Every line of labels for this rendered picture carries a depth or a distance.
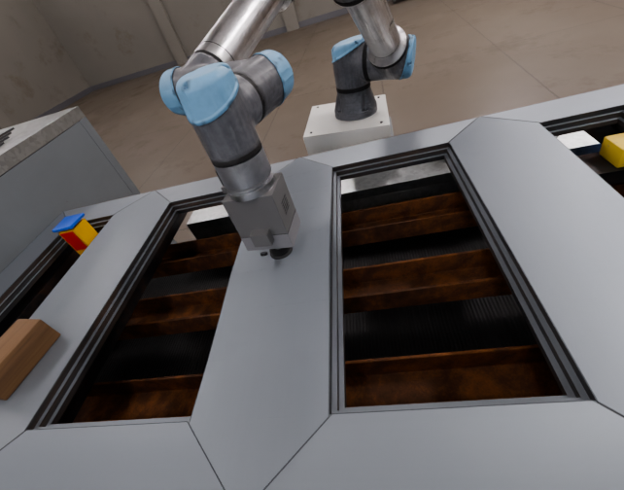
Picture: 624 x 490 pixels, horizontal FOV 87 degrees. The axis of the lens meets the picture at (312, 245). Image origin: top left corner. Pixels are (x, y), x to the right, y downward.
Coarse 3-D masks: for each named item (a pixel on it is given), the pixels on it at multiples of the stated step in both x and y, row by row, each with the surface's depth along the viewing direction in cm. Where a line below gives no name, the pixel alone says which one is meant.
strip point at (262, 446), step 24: (192, 432) 40; (216, 432) 40; (240, 432) 39; (264, 432) 38; (288, 432) 37; (312, 432) 37; (216, 456) 38; (240, 456) 37; (264, 456) 36; (288, 456) 36; (240, 480) 35; (264, 480) 35
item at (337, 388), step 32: (576, 128) 69; (384, 160) 77; (416, 160) 75; (448, 160) 72; (96, 224) 94; (160, 224) 84; (480, 224) 56; (512, 256) 47; (128, 288) 69; (512, 288) 46; (0, 320) 74; (96, 320) 61; (544, 320) 40; (96, 352) 59; (544, 352) 39; (64, 384) 53; (576, 384) 34
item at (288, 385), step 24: (240, 360) 46; (264, 360) 45; (288, 360) 44; (312, 360) 43; (216, 384) 44; (240, 384) 43; (264, 384) 42; (288, 384) 42; (312, 384) 41; (216, 408) 42; (240, 408) 41; (264, 408) 40; (288, 408) 39; (312, 408) 39
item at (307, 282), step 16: (256, 272) 57; (272, 272) 56; (288, 272) 55; (304, 272) 54; (320, 272) 53; (240, 288) 56; (256, 288) 55; (272, 288) 54; (288, 288) 53; (304, 288) 52; (320, 288) 51; (224, 304) 54; (240, 304) 53; (256, 304) 52; (272, 304) 51; (288, 304) 51
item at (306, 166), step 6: (300, 162) 85; (306, 162) 84; (312, 162) 84; (318, 162) 83; (282, 168) 86; (288, 168) 85; (294, 168) 84; (300, 168) 83; (306, 168) 82; (312, 168) 81; (318, 168) 80; (324, 168) 80; (288, 174) 82; (294, 174) 82
